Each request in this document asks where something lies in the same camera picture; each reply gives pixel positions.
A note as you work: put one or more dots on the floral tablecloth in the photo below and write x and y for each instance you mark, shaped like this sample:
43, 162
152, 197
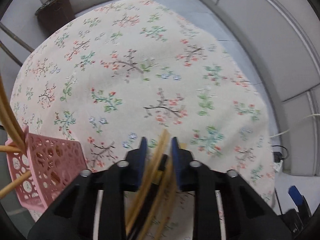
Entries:
132, 68

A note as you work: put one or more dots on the black chopstick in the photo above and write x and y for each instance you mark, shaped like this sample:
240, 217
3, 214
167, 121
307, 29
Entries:
149, 200

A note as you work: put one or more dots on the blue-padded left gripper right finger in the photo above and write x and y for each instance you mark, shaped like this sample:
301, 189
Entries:
225, 205

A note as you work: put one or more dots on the black trash bin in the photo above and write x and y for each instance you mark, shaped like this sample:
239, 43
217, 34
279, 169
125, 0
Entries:
54, 14

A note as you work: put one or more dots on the mop with blue handle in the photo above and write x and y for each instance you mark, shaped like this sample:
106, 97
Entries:
16, 38

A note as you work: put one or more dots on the white power strip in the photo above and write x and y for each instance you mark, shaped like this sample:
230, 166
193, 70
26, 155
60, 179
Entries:
277, 166

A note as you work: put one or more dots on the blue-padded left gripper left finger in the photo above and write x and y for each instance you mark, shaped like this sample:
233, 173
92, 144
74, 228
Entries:
71, 214

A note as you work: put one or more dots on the pink perforated utensil holder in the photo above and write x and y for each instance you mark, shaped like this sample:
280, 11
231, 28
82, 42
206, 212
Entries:
53, 164

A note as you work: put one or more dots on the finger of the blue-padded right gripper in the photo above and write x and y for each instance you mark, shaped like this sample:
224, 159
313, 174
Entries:
300, 202

